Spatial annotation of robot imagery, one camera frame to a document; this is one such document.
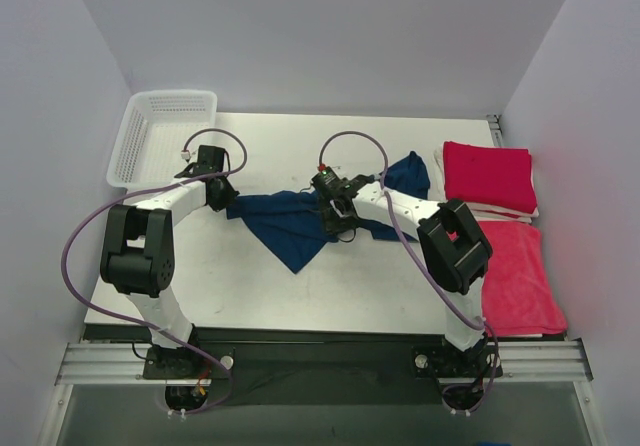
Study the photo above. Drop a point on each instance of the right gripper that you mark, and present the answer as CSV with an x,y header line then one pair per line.
x,y
338,211

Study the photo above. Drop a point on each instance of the blue t-shirt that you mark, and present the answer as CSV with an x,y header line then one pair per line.
x,y
289,225

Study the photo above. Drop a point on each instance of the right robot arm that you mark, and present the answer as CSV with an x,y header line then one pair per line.
x,y
444,240

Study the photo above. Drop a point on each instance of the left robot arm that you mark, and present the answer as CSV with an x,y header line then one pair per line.
x,y
138,259

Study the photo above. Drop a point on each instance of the white plastic basket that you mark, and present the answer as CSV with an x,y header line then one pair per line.
x,y
154,128

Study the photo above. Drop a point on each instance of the folded red t-shirt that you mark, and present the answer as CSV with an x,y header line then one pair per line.
x,y
496,177

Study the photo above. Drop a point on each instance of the pink towel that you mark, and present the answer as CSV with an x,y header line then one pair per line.
x,y
517,298

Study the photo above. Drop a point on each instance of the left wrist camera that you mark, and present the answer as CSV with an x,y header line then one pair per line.
x,y
209,159

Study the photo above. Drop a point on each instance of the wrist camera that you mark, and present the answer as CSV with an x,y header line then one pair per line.
x,y
330,186
209,159

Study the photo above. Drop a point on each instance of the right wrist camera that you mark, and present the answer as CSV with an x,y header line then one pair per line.
x,y
330,186

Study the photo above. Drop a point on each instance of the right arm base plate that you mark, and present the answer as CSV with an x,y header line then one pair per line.
x,y
445,362

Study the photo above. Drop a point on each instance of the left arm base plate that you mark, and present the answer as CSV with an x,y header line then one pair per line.
x,y
180,363

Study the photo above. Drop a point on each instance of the aluminium rail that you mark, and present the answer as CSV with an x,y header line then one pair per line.
x,y
520,361

